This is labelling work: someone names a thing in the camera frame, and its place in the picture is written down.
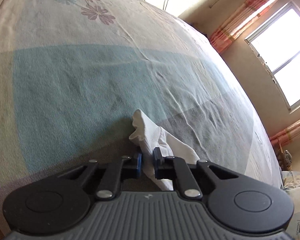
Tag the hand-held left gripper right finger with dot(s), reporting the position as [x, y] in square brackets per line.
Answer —
[155, 163]

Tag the orange striped curtain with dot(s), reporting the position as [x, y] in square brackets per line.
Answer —
[290, 132]
[247, 15]

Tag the wooden nightstand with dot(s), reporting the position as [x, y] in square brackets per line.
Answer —
[281, 155]

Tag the bed with patchwork sheet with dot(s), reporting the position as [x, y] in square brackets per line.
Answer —
[65, 80]

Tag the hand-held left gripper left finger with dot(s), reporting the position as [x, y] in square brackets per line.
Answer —
[139, 166]

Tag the small patchwork pillow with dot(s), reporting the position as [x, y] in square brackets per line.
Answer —
[296, 178]

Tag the grey plush toy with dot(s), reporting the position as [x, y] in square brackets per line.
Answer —
[288, 158]

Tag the window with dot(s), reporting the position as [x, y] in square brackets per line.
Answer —
[285, 55]

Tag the white printed sweatshirt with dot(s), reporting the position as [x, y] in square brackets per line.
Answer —
[150, 135]

